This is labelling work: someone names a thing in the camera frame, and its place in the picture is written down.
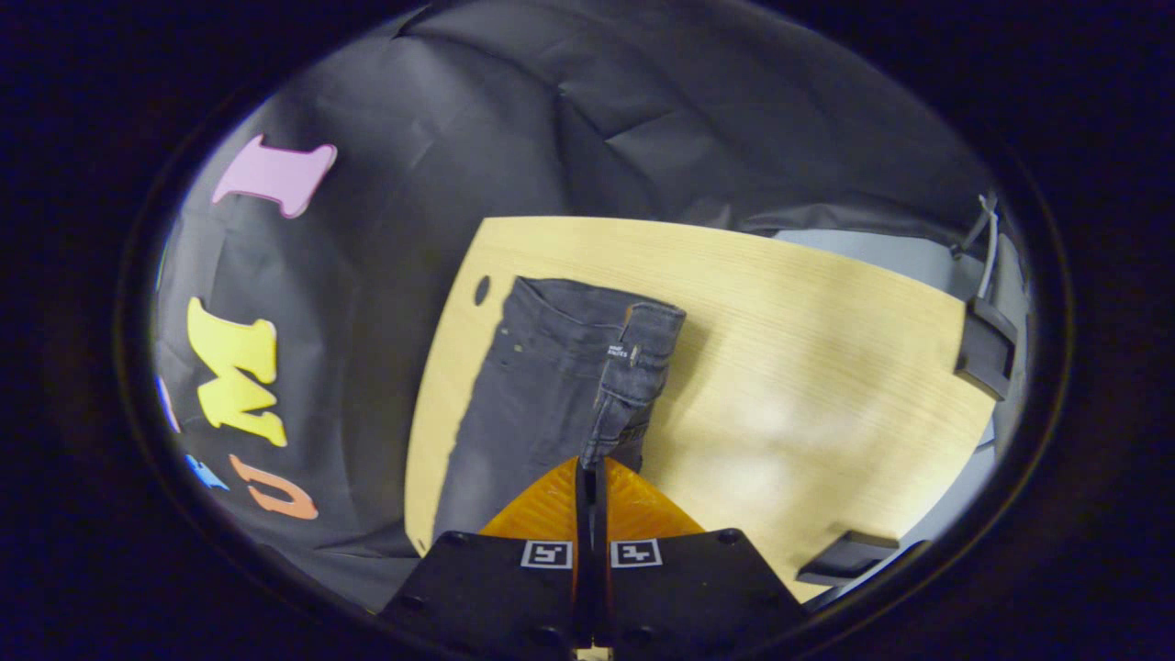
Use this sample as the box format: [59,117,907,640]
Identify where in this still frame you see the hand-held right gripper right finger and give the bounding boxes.
[592,456,813,653]

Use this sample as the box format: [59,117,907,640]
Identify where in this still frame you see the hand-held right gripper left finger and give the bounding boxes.
[378,456,588,653]

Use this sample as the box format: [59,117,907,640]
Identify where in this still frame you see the dark grey jeans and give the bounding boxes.
[431,275,688,552]

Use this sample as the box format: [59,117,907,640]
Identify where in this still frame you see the black backdrop cloth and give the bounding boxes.
[151,0,997,611]

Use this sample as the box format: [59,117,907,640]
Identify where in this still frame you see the black table edge bracket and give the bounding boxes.
[795,530,902,588]
[953,296,1020,402]

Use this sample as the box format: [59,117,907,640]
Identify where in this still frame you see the white cable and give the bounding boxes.
[950,191,1003,302]

